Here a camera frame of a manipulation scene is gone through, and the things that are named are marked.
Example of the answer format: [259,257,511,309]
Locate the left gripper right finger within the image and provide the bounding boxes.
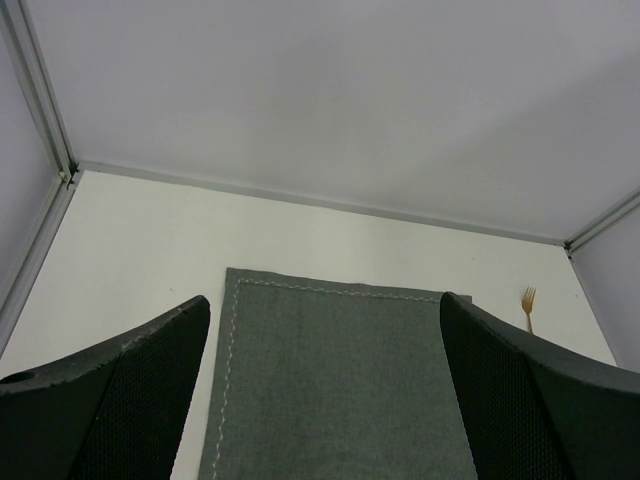
[440,292,639,479]

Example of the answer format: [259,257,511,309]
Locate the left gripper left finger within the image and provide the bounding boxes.
[1,296,210,479]

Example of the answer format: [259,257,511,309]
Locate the gold fork black handle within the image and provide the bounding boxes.
[521,286,536,334]

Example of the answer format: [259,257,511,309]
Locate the grey cloth napkin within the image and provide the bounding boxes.
[199,268,476,479]

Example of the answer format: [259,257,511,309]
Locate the aluminium cage frame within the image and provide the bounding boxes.
[0,0,640,326]

